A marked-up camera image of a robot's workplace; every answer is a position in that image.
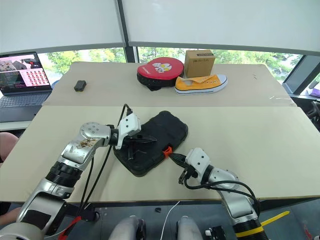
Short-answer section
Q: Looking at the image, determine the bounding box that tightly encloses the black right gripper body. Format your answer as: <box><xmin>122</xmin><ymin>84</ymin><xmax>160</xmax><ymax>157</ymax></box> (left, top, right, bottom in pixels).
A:
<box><xmin>178</xmin><ymin>159</ymin><xmax>195</xmax><ymax>185</ymax></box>

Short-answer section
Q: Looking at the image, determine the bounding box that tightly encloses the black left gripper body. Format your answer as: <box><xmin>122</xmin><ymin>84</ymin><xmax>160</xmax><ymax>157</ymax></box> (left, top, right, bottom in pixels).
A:
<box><xmin>122</xmin><ymin>136</ymin><xmax>138</xmax><ymax>151</ymax></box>

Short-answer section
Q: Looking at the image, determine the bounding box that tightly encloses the black plastic tool case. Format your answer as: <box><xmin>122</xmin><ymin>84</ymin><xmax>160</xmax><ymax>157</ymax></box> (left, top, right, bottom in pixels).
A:
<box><xmin>112</xmin><ymin>110</ymin><xmax>189</xmax><ymax>178</ymax></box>

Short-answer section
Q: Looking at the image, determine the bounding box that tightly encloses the grey rounded leg cover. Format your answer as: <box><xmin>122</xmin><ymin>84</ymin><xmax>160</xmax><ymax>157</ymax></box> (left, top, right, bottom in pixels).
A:
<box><xmin>108</xmin><ymin>216</ymin><xmax>146</xmax><ymax>240</ymax></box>
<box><xmin>176</xmin><ymin>216</ymin><xmax>205</xmax><ymax>240</ymax></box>

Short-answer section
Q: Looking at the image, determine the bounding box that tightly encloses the black floor device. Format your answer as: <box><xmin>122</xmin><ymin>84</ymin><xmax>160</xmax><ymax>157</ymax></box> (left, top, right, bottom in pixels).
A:
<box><xmin>204</xmin><ymin>225</ymin><xmax>227</xmax><ymax>240</ymax></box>

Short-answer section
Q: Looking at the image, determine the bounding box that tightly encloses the red round padded target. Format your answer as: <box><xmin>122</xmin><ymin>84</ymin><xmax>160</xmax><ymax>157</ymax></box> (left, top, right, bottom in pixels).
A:
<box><xmin>136</xmin><ymin>56</ymin><xmax>186</xmax><ymax>92</ymax></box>

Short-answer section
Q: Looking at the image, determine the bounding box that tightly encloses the yellow canvas sneaker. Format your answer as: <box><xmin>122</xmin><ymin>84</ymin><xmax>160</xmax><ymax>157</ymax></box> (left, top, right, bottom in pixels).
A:
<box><xmin>174</xmin><ymin>73</ymin><xmax>229</xmax><ymax>96</ymax></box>

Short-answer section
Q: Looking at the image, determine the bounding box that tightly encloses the black table base beam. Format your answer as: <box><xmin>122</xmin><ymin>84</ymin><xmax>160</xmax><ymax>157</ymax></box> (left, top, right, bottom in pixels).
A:
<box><xmin>67</xmin><ymin>202</ymin><xmax>101</xmax><ymax>222</ymax></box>
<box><xmin>257</xmin><ymin>198</ymin><xmax>320</xmax><ymax>209</ymax></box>

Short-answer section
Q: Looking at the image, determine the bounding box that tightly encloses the small black box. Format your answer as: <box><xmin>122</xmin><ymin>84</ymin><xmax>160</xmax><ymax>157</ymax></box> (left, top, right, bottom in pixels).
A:
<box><xmin>73</xmin><ymin>80</ymin><xmax>88</xmax><ymax>93</ymax></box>

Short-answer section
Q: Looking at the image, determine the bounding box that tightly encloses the brown cardboard box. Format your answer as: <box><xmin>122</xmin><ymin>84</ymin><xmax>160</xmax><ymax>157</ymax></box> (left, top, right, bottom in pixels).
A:
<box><xmin>184</xmin><ymin>49</ymin><xmax>216</xmax><ymax>78</ymax></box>

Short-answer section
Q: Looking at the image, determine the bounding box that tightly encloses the dark window mullion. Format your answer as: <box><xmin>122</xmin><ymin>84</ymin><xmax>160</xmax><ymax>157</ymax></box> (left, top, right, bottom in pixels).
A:
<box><xmin>117</xmin><ymin>0</ymin><xmax>140</xmax><ymax>63</ymax></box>

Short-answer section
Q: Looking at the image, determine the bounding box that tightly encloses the open grey laptop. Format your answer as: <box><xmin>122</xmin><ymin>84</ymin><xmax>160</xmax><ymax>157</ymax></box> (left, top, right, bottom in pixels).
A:
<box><xmin>0</xmin><ymin>51</ymin><xmax>53</xmax><ymax>123</ymax></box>

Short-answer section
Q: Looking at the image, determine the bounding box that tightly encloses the pink clothed person's knee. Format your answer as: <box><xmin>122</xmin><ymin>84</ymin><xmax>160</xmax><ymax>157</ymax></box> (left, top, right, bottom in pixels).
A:
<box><xmin>0</xmin><ymin>131</ymin><xmax>20</xmax><ymax>163</ymax></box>

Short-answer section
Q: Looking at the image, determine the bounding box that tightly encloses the white roller blind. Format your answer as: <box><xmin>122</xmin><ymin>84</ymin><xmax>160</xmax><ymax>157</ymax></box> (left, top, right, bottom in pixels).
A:
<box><xmin>0</xmin><ymin>0</ymin><xmax>126</xmax><ymax>55</ymax></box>
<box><xmin>122</xmin><ymin>0</ymin><xmax>320</xmax><ymax>57</ymax></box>

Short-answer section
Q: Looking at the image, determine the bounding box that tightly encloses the dark tilted monitor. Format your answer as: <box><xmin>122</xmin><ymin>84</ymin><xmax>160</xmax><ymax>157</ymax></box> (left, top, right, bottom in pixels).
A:
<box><xmin>282</xmin><ymin>54</ymin><xmax>320</xmax><ymax>96</ymax></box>

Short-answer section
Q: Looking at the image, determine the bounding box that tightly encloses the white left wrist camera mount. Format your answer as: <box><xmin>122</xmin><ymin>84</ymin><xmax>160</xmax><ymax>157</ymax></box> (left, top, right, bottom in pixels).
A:
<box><xmin>115</xmin><ymin>113</ymin><xmax>142</xmax><ymax>150</ymax></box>

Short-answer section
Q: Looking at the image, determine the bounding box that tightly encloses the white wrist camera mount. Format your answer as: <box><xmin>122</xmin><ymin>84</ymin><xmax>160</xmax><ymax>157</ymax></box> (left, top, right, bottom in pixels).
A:
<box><xmin>184</xmin><ymin>147</ymin><xmax>212</xmax><ymax>183</ymax></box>
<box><xmin>115</xmin><ymin>113</ymin><xmax>142</xmax><ymax>150</ymax></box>

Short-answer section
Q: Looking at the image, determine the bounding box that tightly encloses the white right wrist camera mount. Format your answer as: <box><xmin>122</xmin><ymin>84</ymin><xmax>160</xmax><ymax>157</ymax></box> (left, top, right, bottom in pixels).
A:
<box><xmin>184</xmin><ymin>147</ymin><xmax>212</xmax><ymax>183</ymax></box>

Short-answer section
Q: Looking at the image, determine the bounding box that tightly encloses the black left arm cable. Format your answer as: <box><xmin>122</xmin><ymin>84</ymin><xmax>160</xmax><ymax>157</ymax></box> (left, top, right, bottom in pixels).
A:
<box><xmin>74</xmin><ymin>103</ymin><xmax>133</xmax><ymax>221</ymax></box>

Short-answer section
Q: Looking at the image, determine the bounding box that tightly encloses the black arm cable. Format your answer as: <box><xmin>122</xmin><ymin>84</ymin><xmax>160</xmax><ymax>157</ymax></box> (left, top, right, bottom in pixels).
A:
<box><xmin>74</xmin><ymin>103</ymin><xmax>133</xmax><ymax>221</ymax></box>
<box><xmin>183</xmin><ymin>178</ymin><xmax>261</xmax><ymax>216</ymax></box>

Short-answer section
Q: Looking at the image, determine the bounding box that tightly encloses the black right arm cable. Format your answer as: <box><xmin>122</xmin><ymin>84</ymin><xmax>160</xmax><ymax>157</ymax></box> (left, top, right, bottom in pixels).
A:
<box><xmin>183</xmin><ymin>178</ymin><xmax>261</xmax><ymax>216</ymax></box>

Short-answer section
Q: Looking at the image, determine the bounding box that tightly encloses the white floor cable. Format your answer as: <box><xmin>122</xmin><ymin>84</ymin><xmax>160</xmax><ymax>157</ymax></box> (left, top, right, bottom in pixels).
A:
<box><xmin>161</xmin><ymin>200</ymin><xmax>181</xmax><ymax>240</ymax></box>

